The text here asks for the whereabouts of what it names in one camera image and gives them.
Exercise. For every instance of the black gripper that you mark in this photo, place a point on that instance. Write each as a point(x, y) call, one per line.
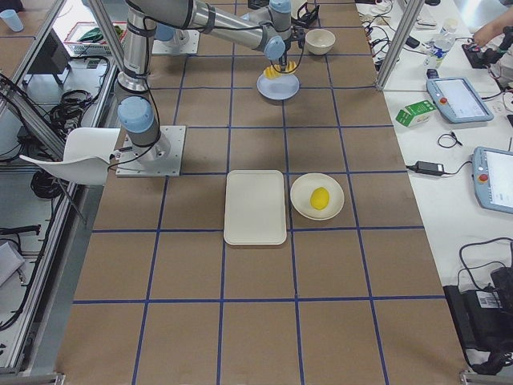
point(283, 62)

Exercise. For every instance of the blue plate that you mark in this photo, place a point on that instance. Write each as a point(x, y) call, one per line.
point(280, 88)

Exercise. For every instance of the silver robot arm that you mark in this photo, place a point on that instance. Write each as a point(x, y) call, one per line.
point(269, 30)

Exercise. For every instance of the black plate rack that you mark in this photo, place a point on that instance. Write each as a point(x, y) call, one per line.
point(305, 22)

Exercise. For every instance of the cream plate in rack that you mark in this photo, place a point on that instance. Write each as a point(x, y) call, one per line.
point(298, 8)

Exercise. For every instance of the cream plate with lemon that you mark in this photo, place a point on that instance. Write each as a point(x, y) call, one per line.
point(302, 189)

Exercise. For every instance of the cream bowl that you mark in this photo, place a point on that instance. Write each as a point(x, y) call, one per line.
point(319, 41)

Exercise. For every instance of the plastic water bottle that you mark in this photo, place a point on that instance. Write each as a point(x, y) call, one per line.
point(440, 44)

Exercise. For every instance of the green white carton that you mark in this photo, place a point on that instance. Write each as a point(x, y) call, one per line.
point(415, 113)

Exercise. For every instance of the yellow lemon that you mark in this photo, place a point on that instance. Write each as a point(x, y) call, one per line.
point(319, 198)

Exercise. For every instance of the far teach pendant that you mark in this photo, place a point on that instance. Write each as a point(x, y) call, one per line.
point(458, 101)

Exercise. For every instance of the teach pendant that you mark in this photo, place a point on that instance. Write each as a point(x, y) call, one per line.
point(458, 101)
point(492, 178)

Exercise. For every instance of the black power adapter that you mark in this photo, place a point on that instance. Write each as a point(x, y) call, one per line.
point(429, 168)

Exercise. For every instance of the white rectangular tray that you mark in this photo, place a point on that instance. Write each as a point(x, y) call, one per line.
point(255, 208)

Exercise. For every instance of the near teach pendant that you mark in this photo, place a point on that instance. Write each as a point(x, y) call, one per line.
point(492, 178)

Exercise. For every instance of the white chair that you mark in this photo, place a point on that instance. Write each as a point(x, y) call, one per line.
point(86, 156)

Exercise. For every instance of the blue plastic cup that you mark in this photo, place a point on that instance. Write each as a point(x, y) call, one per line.
point(12, 20)

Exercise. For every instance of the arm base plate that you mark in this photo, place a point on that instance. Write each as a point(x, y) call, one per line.
point(175, 42)
point(163, 159)

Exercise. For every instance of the aluminium frame post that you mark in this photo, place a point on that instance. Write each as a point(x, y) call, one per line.
point(405, 26)

